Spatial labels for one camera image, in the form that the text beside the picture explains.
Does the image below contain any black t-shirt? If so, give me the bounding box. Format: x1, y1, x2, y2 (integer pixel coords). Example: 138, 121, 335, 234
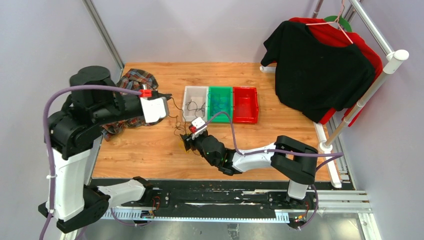
260, 20, 376, 123

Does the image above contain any plaid flannel shirt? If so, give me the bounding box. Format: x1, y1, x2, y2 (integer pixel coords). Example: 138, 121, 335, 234
102, 68, 162, 141

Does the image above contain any pink clothes hanger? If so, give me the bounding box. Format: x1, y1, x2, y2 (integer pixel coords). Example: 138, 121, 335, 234
306, 0, 354, 44

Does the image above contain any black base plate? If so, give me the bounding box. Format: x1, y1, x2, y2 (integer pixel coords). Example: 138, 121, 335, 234
124, 180, 317, 220

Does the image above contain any white plastic bin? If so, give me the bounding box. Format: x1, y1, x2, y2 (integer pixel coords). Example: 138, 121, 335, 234
182, 86, 209, 122

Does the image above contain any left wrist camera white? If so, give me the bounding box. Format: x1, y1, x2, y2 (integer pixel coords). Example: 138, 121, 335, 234
140, 97, 169, 123

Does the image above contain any white clothes rack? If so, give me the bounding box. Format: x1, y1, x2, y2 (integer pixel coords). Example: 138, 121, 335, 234
259, 0, 410, 189

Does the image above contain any green clothes hanger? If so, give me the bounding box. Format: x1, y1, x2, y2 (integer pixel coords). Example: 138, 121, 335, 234
323, 15, 353, 33

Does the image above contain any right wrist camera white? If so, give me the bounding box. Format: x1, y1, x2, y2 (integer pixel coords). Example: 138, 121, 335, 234
189, 117, 207, 140

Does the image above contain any green plastic bin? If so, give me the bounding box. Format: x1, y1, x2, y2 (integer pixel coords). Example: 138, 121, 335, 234
207, 86, 234, 123

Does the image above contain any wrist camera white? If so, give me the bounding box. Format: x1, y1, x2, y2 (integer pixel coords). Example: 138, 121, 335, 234
189, 117, 207, 140
140, 97, 169, 123

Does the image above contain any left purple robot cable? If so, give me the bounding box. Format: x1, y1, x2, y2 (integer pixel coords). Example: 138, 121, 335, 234
39, 85, 153, 240

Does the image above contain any red t-shirt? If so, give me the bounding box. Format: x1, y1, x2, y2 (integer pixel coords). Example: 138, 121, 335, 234
289, 17, 383, 124

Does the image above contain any blue cable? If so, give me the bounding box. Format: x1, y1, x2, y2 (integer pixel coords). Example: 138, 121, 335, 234
209, 92, 231, 115

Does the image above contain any brown cable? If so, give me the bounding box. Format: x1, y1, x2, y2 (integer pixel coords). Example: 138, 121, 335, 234
167, 97, 191, 137
184, 99, 207, 119

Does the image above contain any red plastic bin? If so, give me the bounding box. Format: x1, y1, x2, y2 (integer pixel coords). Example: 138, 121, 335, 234
232, 86, 259, 124

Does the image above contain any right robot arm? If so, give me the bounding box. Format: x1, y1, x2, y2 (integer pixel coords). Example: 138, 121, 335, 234
180, 133, 318, 209

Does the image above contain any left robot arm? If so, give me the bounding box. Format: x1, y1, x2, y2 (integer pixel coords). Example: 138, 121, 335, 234
38, 65, 171, 234

